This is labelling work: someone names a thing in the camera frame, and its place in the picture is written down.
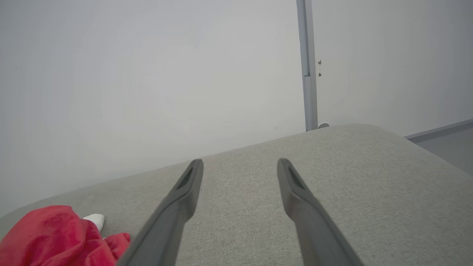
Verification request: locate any grey metal wall post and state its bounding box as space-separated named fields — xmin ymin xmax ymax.
xmin=296 ymin=0 xmax=318 ymax=132

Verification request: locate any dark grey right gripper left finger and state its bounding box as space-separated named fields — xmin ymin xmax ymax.
xmin=118 ymin=159 xmax=204 ymax=266

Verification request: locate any grey skirting board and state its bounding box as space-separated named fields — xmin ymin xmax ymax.
xmin=404 ymin=119 xmax=473 ymax=144

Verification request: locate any red jersey with number 23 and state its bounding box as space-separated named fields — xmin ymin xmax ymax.
xmin=0 ymin=205 xmax=130 ymax=266

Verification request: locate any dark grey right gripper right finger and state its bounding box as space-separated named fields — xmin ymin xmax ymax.
xmin=277 ymin=158 xmax=365 ymax=266

